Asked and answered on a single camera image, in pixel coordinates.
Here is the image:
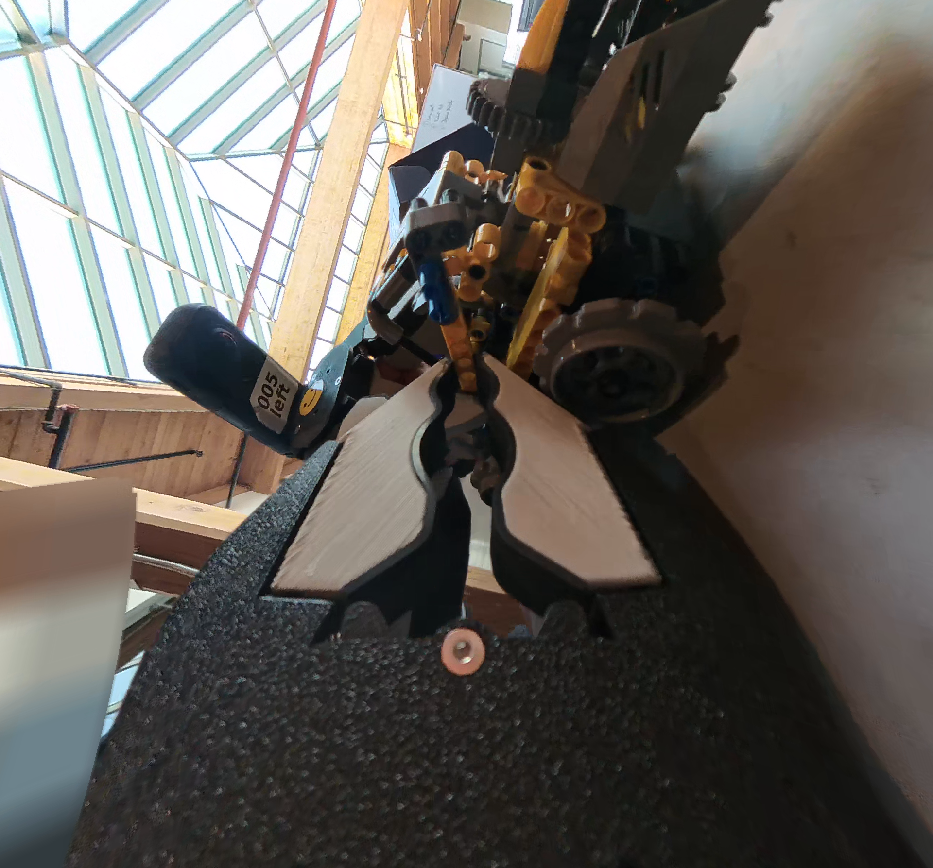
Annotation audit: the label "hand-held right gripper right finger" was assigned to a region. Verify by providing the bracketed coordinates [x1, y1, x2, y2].
[480, 357, 663, 621]

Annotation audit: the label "yellow toy brick vehicle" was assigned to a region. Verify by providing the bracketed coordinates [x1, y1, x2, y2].
[364, 0, 790, 494]

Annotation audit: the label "black metal pipe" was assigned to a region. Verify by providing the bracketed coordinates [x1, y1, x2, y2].
[44, 402, 205, 479]

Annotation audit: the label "red pipe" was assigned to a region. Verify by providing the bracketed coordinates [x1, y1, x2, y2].
[237, 0, 358, 330]

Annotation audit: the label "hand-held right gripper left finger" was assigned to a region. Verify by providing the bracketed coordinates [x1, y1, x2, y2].
[271, 360, 454, 625]

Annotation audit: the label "whiteboard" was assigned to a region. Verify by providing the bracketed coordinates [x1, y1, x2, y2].
[419, 65, 476, 151]

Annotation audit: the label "blue cardboard kit box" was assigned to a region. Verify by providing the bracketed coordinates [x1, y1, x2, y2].
[388, 126, 498, 257]

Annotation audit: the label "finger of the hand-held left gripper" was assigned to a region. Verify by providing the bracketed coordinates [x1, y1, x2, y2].
[343, 391, 398, 439]

